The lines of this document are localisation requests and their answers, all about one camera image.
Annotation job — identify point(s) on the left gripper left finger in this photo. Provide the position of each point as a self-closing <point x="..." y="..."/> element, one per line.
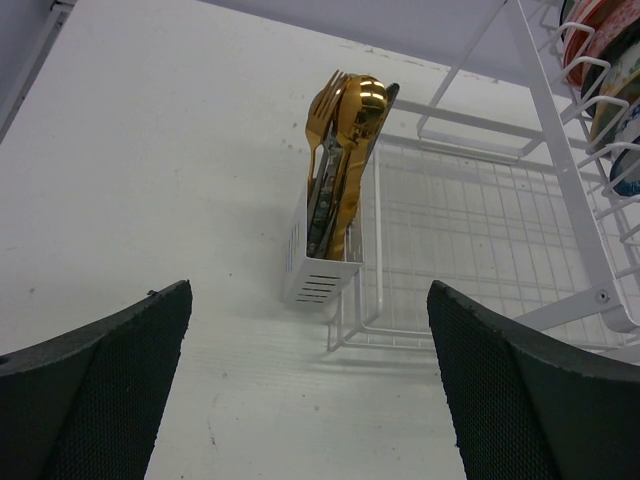
<point x="88" y="404"/>

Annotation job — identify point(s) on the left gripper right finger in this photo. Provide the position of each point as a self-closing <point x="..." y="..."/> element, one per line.
<point x="527" y="406"/>

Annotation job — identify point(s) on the blue floral bowl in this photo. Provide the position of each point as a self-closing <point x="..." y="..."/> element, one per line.
<point x="625" y="165"/>

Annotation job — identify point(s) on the white cutlery holder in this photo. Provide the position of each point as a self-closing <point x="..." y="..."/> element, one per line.
<point x="318" y="281"/>

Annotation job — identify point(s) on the silver knife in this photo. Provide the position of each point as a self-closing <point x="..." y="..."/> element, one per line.
<point x="322" y="197"/>

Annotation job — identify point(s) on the gold spoon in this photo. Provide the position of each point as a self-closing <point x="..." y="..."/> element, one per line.
<point x="360" y="118"/>

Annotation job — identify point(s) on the gold fork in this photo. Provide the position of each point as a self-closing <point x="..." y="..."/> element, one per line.
<point x="320" y="115"/>

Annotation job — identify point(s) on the red pink patterned bowl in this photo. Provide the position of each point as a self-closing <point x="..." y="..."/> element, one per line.
<point x="612" y="26"/>

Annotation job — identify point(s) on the white wire dish rack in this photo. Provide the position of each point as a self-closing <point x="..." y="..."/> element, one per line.
<point x="492" y="186"/>

